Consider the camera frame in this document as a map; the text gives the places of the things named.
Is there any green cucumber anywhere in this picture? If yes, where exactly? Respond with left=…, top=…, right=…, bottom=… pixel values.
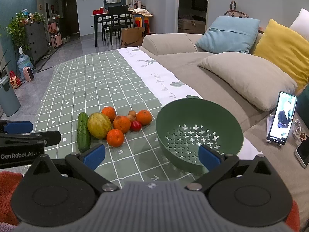
left=76, top=112, right=91, bottom=153

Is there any yellow-green mango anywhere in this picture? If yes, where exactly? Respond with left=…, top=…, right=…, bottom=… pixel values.
left=87, top=113, right=112, bottom=140

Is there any orange front tangerine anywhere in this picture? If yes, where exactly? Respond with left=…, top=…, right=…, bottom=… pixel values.
left=106, top=129, right=125, bottom=148

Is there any orange tangerine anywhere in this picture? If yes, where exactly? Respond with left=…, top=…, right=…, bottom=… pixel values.
left=106, top=129, right=125, bottom=148
left=113, top=116, right=131, bottom=134
left=101, top=106, right=116, bottom=123
left=136, top=110, right=152, bottom=126

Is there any red cherry tomato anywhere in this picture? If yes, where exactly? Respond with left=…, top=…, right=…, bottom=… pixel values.
left=130, top=120, right=143, bottom=131

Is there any brown longan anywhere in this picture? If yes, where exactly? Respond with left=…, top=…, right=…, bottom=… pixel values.
left=127, top=115, right=136, bottom=122
left=128, top=110, right=136, bottom=117

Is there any grey trash bin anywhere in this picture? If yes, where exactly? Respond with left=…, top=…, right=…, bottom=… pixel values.
left=0, top=76, right=20, bottom=117

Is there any red toy bag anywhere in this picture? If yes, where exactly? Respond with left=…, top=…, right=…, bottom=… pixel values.
left=9, top=71, right=22, bottom=89

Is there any pink small heater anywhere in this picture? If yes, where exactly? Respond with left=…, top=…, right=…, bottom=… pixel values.
left=23, top=67, right=34, bottom=82

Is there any blue water jug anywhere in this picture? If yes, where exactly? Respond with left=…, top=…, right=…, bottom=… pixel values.
left=17, top=53, right=34, bottom=81

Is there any white phone lying flat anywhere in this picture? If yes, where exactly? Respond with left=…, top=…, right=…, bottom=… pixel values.
left=294, top=139, right=309, bottom=169

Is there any smartphone on stand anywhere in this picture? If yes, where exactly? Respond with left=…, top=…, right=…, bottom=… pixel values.
left=267, top=91, right=297, bottom=146

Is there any dark grey drawer cabinet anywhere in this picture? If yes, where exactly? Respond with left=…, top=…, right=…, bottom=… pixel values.
left=24, top=22, right=48, bottom=66

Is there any green perforated colander bowl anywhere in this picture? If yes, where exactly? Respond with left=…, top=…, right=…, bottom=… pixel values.
left=155, top=97, right=244, bottom=174

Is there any pink suitcase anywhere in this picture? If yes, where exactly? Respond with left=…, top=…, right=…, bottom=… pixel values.
left=51, top=34, right=62, bottom=48

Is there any green trailing houseplant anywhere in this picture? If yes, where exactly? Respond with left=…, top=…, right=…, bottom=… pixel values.
left=6, top=11, right=45, bottom=51

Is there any dark green cushion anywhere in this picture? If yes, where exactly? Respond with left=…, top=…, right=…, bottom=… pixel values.
left=296, top=85, right=309, bottom=128

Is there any green checked tablecloth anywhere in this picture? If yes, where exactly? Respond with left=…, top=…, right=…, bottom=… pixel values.
left=22, top=46, right=264, bottom=189

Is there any beige cushion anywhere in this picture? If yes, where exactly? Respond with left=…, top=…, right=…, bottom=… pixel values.
left=199, top=52, right=297, bottom=112

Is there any dark dining table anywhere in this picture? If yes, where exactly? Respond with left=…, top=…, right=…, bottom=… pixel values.
left=92, top=11, right=134, bottom=47

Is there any yellow cushion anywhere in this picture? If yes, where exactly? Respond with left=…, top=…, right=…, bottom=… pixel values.
left=253, top=19, right=309, bottom=92

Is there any brown paper shopping bag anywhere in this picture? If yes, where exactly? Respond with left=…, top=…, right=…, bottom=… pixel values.
left=121, top=27, right=146, bottom=48

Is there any black dining chair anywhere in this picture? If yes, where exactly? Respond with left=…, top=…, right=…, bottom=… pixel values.
left=108, top=5, right=129, bottom=44

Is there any beige sofa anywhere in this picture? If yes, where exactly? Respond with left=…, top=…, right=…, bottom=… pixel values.
left=141, top=34, right=308, bottom=231

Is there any light blue cushion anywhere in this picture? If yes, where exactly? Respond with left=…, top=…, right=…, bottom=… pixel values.
left=196, top=16, right=260, bottom=54

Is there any red orange stool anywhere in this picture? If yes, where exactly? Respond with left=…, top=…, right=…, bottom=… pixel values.
left=134, top=14, right=150, bottom=35

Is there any white cushion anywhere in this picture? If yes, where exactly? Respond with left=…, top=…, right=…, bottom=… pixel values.
left=290, top=9, right=309, bottom=41

